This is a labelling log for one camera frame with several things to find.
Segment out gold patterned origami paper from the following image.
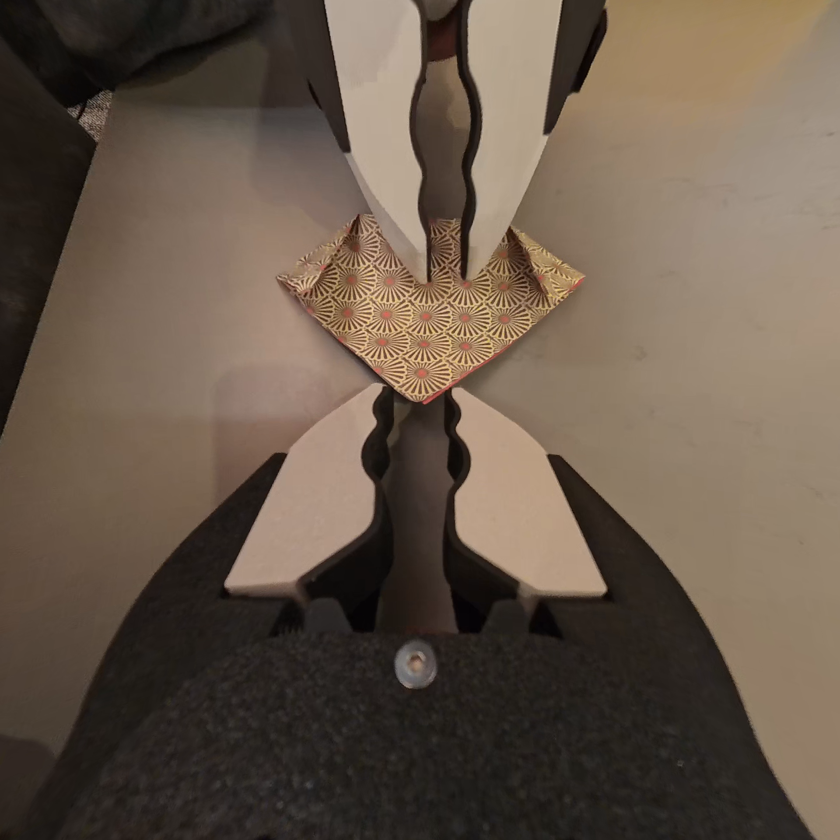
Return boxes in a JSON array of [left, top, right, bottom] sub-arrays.
[[276, 213, 586, 405]]

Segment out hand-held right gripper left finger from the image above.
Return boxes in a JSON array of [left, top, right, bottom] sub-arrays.
[[223, 386, 395, 632]]

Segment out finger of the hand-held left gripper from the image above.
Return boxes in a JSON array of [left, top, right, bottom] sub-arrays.
[[325, 0, 433, 283], [459, 0, 563, 281]]

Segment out speckled grey fabric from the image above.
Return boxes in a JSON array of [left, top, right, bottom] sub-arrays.
[[66, 85, 119, 142]]

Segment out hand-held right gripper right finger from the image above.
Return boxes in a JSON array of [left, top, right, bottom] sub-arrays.
[[445, 388, 609, 632]]

